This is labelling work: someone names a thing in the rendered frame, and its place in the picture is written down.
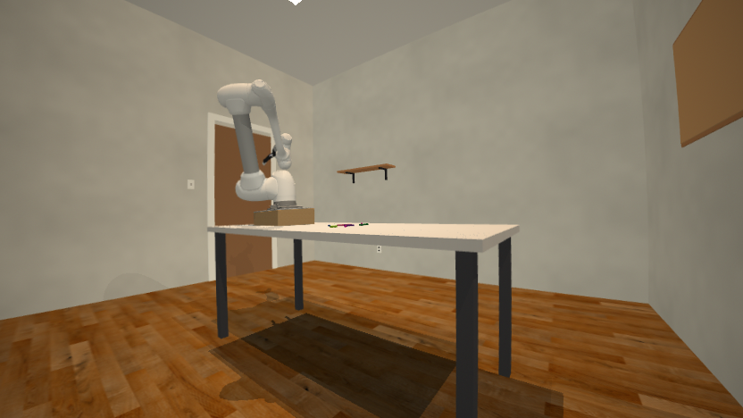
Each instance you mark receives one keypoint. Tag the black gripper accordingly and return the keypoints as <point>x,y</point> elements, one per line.
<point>269,157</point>

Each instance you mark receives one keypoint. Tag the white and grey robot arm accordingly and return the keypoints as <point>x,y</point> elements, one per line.
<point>253,186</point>

